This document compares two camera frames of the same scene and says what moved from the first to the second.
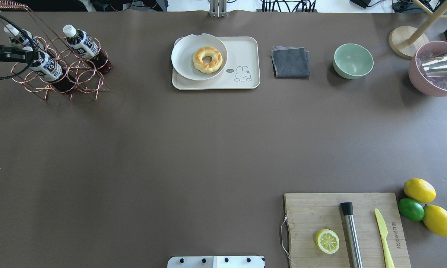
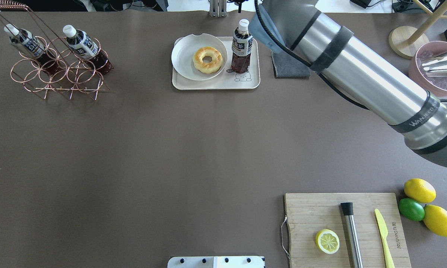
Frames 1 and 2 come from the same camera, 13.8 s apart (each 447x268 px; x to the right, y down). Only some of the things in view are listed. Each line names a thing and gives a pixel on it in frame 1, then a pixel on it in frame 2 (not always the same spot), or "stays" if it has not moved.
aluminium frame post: (218, 8) stays
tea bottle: (47, 69) → (242, 47)
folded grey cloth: (290, 62) stays
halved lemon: (327, 241) stays
